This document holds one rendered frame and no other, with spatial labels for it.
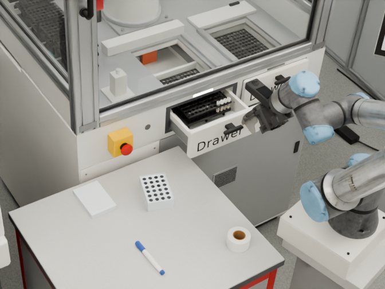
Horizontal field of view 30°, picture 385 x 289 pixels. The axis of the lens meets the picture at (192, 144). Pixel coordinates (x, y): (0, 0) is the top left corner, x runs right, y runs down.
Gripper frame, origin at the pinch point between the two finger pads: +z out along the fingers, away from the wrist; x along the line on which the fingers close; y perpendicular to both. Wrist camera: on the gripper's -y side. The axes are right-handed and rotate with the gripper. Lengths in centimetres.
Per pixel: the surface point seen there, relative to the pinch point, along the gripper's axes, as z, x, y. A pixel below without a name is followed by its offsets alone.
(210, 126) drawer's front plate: 11.0, -7.2, -3.9
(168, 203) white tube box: 17.2, -29.2, 13.0
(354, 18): 113, 163, -49
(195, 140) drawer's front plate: 13.9, -12.7, -2.0
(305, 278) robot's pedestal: 13, 1, 52
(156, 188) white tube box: 19.7, -29.4, 6.9
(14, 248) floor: 122, -57, -4
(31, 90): 41, -47, -42
